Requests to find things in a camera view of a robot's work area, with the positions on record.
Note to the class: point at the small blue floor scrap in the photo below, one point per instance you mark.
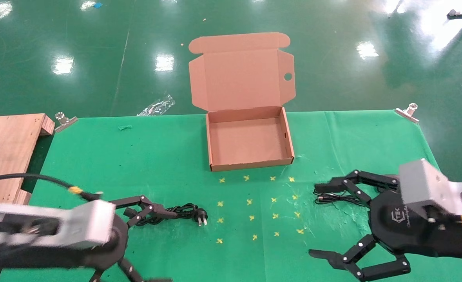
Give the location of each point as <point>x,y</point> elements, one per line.
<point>97,5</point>

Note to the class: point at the clear plastic wrapper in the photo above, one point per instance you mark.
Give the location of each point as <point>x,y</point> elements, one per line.
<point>157,106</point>

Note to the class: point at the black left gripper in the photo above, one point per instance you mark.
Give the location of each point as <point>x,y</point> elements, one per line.
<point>115,250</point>

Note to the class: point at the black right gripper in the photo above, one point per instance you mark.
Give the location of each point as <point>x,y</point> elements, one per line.
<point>403,231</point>

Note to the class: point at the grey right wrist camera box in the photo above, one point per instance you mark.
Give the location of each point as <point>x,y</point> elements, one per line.
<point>423,184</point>

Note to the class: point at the silver metal binder clip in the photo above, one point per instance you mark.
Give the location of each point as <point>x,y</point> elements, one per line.
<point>64,121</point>
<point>408,112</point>

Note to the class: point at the brown cardboard mailer box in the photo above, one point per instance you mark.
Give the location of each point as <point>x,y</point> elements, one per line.
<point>238,82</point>

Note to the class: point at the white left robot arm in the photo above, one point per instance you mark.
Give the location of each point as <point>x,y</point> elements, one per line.
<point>19,235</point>

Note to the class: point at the wooden plywood board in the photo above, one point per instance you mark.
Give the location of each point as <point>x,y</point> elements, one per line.
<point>3,149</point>

